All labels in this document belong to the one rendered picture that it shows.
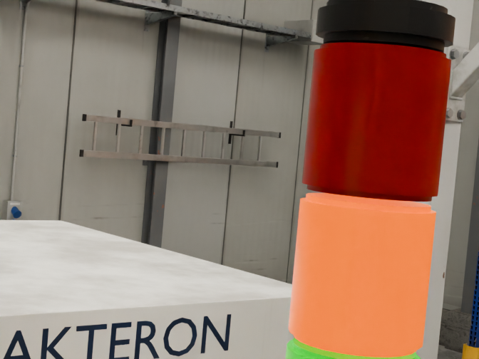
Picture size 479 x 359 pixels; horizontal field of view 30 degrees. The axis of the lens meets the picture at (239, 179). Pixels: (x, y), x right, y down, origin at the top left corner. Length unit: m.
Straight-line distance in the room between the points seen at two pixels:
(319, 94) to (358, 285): 0.07
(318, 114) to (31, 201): 8.61
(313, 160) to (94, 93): 8.88
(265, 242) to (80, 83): 3.21
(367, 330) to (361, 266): 0.02
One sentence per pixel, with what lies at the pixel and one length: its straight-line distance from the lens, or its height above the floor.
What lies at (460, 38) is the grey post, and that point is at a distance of 2.94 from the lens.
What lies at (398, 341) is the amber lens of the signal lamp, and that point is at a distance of 0.32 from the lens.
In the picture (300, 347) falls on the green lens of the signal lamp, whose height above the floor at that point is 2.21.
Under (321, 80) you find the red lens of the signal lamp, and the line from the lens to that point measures 0.32.
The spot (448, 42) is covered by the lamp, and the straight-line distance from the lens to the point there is 0.33.
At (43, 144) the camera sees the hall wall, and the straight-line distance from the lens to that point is 8.92.
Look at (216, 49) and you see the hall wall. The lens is 10.14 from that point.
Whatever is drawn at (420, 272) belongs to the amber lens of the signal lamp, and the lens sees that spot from 0.32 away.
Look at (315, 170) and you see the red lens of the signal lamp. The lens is 0.32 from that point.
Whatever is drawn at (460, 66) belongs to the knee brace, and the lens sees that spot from 2.87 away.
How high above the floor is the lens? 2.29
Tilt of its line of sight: 3 degrees down
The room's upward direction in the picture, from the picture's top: 5 degrees clockwise
